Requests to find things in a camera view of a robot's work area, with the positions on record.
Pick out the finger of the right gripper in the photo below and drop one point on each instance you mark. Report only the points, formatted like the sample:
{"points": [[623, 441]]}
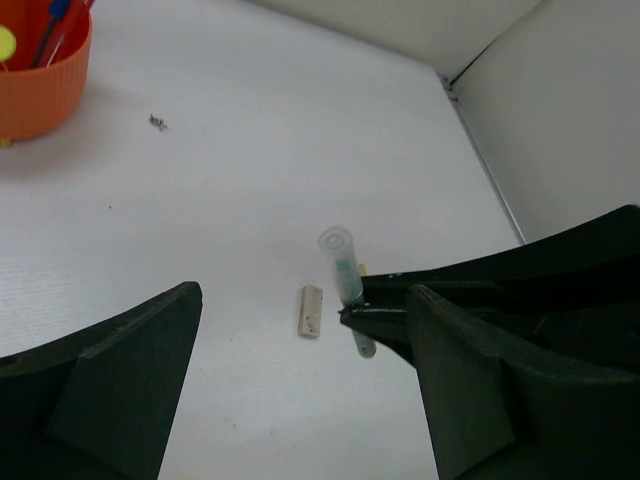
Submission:
{"points": [[393, 327]]}

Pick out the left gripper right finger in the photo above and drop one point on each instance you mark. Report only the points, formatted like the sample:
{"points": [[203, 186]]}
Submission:
{"points": [[500, 407]]}

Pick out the red gel pen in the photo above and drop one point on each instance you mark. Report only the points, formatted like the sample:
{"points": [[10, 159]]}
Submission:
{"points": [[77, 10]]}

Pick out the orange round divided container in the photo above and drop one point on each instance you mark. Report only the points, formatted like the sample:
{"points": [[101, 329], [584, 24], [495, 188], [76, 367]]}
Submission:
{"points": [[36, 101]]}

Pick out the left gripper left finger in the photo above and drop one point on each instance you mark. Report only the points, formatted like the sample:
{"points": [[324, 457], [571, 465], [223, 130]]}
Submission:
{"points": [[100, 403]]}

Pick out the green-grey slim highlighter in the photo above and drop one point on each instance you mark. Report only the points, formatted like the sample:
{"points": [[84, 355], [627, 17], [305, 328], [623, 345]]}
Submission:
{"points": [[336, 243]]}

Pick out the blue ballpoint pen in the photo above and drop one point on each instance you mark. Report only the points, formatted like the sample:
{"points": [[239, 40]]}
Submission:
{"points": [[56, 11]]}

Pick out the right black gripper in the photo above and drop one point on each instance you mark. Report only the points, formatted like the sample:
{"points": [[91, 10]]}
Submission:
{"points": [[575, 293]]}

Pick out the yellow cap black highlighter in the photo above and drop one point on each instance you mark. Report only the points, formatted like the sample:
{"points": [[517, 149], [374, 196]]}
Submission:
{"points": [[8, 43]]}

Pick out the grey-white eraser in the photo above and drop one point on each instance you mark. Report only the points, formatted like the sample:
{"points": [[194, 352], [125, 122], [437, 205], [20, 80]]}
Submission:
{"points": [[310, 312]]}

